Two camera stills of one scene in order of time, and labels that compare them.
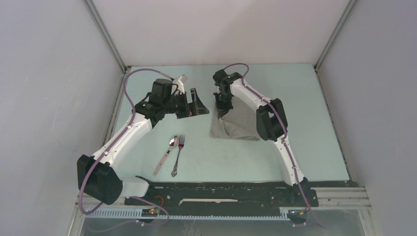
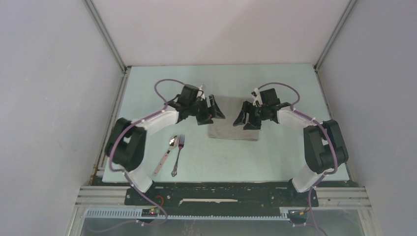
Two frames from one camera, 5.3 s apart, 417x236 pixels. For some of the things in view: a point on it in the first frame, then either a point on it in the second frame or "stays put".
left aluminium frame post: x=105 y=34 stays put
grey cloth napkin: x=239 y=123 stays put
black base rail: x=223 y=195 stays put
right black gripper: x=221 y=106 to x=247 y=107
